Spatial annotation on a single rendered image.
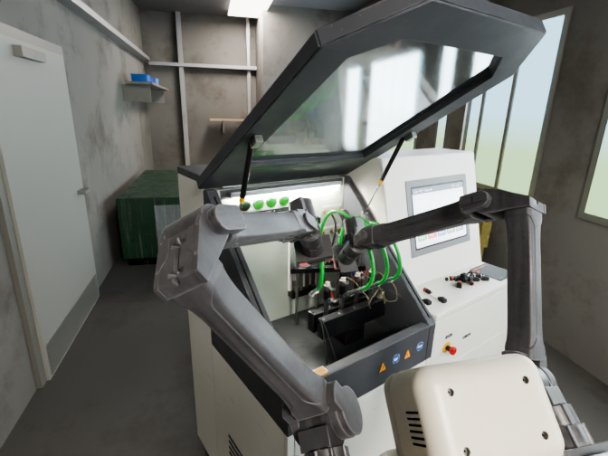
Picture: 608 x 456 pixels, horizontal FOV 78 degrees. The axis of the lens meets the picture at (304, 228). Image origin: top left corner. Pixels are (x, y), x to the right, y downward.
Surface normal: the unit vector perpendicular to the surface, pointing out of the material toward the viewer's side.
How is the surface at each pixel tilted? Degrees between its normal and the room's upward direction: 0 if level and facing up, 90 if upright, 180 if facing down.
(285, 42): 90
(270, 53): 90
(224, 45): 90
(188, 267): 49
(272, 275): 90
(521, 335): 60
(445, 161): 76
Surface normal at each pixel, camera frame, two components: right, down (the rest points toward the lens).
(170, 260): -0.51, -0.48
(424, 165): 0.58, 0.02
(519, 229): -0.77, -0.11
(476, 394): 0.18, -0.43
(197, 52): 0.23, 0.29
